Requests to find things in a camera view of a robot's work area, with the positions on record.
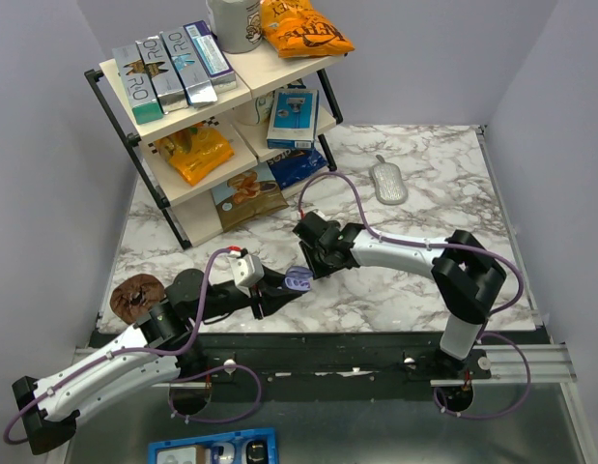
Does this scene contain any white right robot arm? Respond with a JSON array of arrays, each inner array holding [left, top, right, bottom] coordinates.
[[293, 212, 506, 379]]

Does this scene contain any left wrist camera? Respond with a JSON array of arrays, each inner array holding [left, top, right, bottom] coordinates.
[[229, 251, 265, 295]]

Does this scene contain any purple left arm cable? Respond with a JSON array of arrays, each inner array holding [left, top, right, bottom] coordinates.
[[2, 246, 262, 446]]

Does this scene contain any black frame wooden shelf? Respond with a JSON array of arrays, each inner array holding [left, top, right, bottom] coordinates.
[[85, 43, 343, 249]]

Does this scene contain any white cup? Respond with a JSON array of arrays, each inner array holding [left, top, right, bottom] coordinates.
[[233, 92, 274, 126]]

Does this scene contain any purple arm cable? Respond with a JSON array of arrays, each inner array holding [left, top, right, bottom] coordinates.
[[297, 171, 532, 421], [2, 246, 262, 446]]

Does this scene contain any dark blue snack bag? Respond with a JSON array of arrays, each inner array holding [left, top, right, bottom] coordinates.
[[267, 149, 327, 190]]

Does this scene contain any purple white box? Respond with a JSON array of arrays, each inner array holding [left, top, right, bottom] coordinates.
[[184, 20, 237, 93]]

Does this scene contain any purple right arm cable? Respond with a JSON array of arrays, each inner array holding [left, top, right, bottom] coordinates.
[[297, 171, 532, 421]]

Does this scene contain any blue plastic tray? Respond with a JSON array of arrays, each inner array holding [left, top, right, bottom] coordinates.
[[148, 428, 279, 464]]

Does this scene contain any teal RO box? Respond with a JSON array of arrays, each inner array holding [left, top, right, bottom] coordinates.
[[112, 43, 163, 125]]

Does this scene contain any blue razor box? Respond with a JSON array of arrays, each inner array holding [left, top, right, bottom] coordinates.
[[267, 88, 319, 150]]

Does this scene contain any orange chips bag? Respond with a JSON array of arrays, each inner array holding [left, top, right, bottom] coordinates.
[[260, 0, 355, 58]]

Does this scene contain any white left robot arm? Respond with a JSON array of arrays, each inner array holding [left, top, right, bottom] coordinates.
[[13, 258, 310, 455]]

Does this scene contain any orange snack bag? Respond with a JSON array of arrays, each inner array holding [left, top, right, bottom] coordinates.
[[154, 125, 235, 187]]

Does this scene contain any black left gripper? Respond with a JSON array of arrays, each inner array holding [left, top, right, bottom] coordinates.
[[190, 265, 302, 325]]

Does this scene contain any blue silver RO box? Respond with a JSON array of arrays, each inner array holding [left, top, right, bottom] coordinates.
[[160, 28, 217, 107]]

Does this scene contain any grey printed mug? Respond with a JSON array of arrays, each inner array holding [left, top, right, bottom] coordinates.
[[206, 0, 262, 54]]

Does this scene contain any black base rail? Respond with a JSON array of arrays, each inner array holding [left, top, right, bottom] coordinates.
[[169, 333, 491, 409]]

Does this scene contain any brown cookie bag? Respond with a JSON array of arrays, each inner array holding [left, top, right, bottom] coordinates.
[[212, 163, 288, 232]]

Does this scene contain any brown crumpled wrapper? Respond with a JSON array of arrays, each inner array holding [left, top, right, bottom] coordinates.
[[109, 274, 165, 325]]

